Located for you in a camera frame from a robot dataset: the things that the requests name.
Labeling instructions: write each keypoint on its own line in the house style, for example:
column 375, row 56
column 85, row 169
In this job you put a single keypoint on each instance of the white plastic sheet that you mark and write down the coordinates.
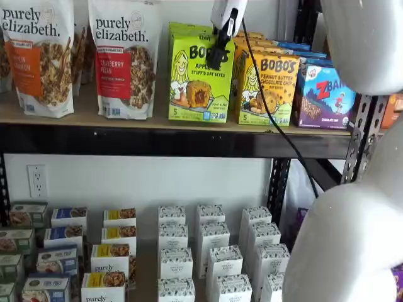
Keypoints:
column 299, row 182

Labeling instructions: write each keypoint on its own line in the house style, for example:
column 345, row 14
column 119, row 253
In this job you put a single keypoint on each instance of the green oatmeal box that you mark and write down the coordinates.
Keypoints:
column 7, row 292
column 15, row 240
column 11, row 267
column 28, row 214

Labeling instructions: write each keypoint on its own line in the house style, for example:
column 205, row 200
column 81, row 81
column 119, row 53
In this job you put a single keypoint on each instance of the blue oatmeal box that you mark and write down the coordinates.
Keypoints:
column 69, row 215
column 63, row 236
column 45, row 289
column 58, row 259

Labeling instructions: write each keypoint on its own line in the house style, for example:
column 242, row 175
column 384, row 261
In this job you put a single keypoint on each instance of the grey perforated shelf post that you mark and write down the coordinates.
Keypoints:
column 362, row 135

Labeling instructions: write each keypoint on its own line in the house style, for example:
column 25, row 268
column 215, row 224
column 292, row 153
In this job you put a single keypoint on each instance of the purple blue Zbar box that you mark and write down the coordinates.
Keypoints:
column 324, row 100
column 315, row 61
column 305, row 52
column 292, row 44

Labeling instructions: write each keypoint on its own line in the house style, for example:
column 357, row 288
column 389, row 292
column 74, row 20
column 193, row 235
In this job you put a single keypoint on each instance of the yellow Bobo's peanut butter box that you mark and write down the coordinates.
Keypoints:
column 255, row 41
column 252, row 48
column 274, row 94
column 252, row 34

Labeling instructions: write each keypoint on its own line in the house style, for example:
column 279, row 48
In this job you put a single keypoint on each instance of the black diagonal shelf brace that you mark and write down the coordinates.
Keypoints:
column 330, row 173

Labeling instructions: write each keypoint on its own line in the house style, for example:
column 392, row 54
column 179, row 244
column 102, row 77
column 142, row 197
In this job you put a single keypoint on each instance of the black metal shelf beam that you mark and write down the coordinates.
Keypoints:
column 157, row 141

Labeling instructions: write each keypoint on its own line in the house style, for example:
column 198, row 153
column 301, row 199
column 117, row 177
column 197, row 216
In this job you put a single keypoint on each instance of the yellow label granola box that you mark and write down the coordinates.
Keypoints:
column 119, row 234
column 119, row 215
column 104, row 286
column 110, row 256

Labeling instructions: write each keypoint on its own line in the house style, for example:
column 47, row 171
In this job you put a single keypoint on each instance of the purely elizabeth granola bag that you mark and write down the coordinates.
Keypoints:
column 77, row 53
column 4, row 63

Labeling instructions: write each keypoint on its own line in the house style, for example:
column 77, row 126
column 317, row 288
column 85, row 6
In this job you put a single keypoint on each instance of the white wall outlet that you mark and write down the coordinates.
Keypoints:
column 37, row 181

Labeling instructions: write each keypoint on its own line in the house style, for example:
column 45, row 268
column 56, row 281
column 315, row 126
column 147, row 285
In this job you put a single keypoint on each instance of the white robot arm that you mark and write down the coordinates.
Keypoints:
column 346, row 236

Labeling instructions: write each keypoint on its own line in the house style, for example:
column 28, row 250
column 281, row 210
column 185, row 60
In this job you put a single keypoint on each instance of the purple snack box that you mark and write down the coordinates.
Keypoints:
column 302, row 215
column 397, row 283

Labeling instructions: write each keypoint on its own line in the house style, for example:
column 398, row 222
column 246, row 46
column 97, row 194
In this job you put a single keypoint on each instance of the white patterned box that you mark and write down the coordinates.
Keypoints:
column 176, row 262
column 176, row 291
column 211, row 214
column 256, row 214
column 224, row 261
column 272, row 261
column 270, row 291
column 173, row 236
column 265, row 234
column 171, row 214
column 233, row 289
column 215, row 236

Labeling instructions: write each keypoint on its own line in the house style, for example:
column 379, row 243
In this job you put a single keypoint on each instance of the red label granola bag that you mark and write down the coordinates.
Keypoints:
column 122, row 69

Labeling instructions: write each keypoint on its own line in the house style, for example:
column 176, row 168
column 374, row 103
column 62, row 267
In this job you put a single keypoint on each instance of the green Bobo's apple pie box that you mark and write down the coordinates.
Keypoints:
column 189, row 25
column 189, row 31
column 195, row 91

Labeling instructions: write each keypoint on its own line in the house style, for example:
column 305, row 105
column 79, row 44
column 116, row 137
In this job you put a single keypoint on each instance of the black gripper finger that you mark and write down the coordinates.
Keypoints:
column 217, row 58

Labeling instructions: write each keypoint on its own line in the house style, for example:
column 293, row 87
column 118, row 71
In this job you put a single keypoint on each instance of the orange snack box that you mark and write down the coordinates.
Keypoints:
column 393, row 110

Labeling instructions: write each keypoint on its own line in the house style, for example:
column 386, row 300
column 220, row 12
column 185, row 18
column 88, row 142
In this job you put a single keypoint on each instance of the black perforated shelf post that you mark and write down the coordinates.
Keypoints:
column 3, row 188
column 280, row 188

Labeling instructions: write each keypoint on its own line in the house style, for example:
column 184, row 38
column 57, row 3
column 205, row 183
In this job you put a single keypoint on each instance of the orange label granola bag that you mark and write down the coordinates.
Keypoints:
column 37, row 63

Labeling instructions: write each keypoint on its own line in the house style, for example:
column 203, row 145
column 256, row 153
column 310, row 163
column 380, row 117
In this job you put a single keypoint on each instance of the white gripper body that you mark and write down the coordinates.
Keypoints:
column 225, row 14

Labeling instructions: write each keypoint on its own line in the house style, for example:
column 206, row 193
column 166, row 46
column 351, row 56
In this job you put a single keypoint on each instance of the wooden shelf board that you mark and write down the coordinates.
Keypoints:
column 146, row 267
column 159, row 110

